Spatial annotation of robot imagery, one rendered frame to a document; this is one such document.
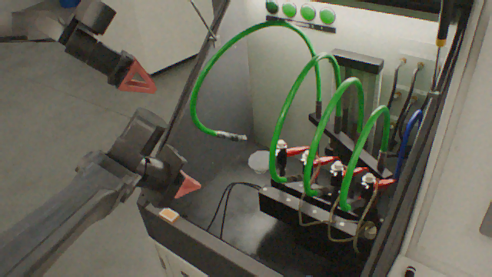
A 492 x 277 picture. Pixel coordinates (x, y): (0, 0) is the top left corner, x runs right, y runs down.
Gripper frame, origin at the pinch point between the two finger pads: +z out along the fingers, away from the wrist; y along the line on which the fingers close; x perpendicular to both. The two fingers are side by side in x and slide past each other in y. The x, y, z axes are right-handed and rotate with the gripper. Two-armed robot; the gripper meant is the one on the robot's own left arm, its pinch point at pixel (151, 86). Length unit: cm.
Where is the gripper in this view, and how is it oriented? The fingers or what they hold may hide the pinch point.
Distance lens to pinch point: 89.7
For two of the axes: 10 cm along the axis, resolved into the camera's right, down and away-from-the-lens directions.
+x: -5.6, 8.2, 1.4
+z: 7.7, 4.5, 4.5
